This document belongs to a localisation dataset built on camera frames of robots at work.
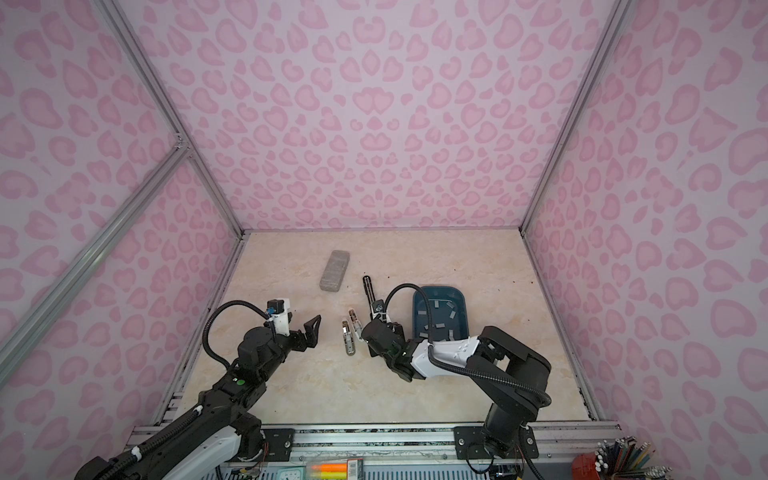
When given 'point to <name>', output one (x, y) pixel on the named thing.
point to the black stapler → (370, 294)
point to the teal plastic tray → (449, 315)
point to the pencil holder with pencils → (624, 460)
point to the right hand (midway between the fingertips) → (376, 327)
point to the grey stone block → (334, 271)
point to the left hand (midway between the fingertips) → (306, 311)
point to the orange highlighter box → (352, 469)
